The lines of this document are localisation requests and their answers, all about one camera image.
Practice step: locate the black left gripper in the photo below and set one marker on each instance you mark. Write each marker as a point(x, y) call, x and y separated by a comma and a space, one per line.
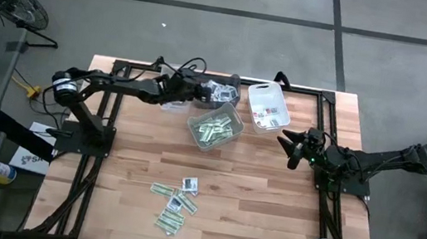
point(202, 93)

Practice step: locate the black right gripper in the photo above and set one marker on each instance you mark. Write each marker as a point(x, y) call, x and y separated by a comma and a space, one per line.
point(308, 143)

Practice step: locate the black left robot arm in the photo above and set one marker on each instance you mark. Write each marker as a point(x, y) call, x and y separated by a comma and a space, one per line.
point(117, 86)

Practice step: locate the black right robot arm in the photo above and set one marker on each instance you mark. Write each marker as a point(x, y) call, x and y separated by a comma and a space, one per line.
point(379, 159)

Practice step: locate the dark grey plastic bin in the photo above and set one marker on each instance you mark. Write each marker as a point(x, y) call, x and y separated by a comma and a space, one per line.
point(219, 105)

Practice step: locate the clear plastic bin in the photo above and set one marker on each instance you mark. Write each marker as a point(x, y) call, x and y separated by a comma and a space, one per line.
point(175, 108)

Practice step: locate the light grey plastic bin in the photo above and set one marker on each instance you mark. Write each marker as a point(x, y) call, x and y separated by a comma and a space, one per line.
point(234, 118)

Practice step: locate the white plastic bin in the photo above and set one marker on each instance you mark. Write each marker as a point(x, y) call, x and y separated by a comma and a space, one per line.
point(267, 95)

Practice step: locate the yellow power plug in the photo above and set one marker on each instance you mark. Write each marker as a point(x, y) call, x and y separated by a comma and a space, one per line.
point(34, 91)

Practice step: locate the white cardboard box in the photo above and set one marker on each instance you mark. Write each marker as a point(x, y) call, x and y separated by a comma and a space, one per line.
point(29, 160)

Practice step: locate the small white yellow canister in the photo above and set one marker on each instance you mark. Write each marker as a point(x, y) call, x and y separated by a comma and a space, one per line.
point(4, 174)

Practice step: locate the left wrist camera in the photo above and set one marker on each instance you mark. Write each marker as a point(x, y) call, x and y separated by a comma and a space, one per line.
point(187, 84)

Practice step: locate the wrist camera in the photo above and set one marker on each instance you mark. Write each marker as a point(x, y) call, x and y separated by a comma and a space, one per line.
point(315, 152)
point(187, 84)

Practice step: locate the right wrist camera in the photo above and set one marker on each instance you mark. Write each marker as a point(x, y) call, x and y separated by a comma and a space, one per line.
point(315, 152)

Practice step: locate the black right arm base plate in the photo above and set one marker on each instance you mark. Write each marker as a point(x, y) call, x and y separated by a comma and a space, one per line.
point(358, 189)

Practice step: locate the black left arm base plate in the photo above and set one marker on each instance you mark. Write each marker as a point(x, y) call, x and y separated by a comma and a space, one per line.
point(67, 145)

